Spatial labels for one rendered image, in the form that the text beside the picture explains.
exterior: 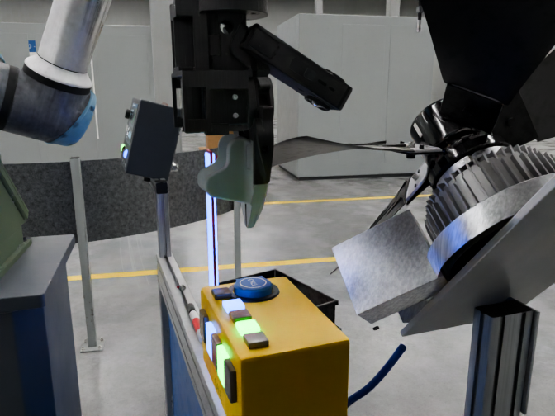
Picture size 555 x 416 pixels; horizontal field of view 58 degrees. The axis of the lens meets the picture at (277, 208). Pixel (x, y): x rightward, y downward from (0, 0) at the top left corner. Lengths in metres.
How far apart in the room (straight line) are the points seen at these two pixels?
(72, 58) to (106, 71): 5.89
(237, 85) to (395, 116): 7.06
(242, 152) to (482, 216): 0.38
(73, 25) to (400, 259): 0.67
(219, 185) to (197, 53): 0.12
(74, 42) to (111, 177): 1.65
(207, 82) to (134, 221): 2.22
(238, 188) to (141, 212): 2.18
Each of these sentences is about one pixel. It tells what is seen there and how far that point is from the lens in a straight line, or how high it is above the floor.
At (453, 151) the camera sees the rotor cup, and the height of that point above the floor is 1.18.
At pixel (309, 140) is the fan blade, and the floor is 1.21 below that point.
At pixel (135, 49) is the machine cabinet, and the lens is 6.83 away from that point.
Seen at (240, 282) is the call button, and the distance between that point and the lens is 0.53.
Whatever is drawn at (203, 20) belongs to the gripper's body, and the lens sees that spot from 0.46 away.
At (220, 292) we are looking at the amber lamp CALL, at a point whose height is 1.08.
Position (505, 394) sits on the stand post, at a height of 0.76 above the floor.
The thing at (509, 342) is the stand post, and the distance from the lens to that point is 0.96.
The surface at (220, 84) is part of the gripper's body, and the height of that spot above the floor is 1.28.
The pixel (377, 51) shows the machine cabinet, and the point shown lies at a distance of 7.36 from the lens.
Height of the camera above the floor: 1.28
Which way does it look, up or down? 14 degrees down
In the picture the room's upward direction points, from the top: straight up
